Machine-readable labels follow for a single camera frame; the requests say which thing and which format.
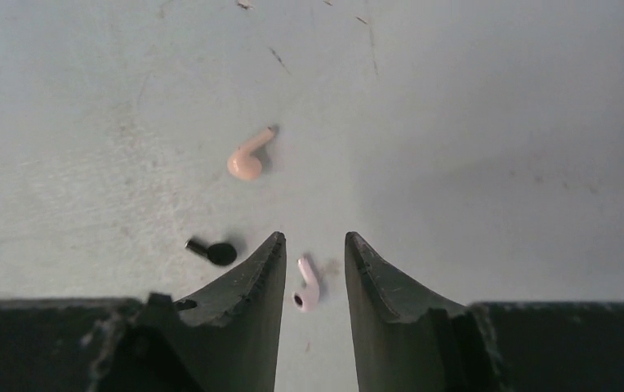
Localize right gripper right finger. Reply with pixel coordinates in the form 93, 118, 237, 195
345, 232, 624, 391

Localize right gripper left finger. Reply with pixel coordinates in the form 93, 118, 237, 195
0, 232, 287, 391

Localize black earbud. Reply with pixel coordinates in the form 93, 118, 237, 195
185, 238, 238, 267

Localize beige earbud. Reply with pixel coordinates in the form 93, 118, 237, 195
227, 127, 275, 181

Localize white earbud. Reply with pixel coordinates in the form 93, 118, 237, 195
292, 256, 320, 313

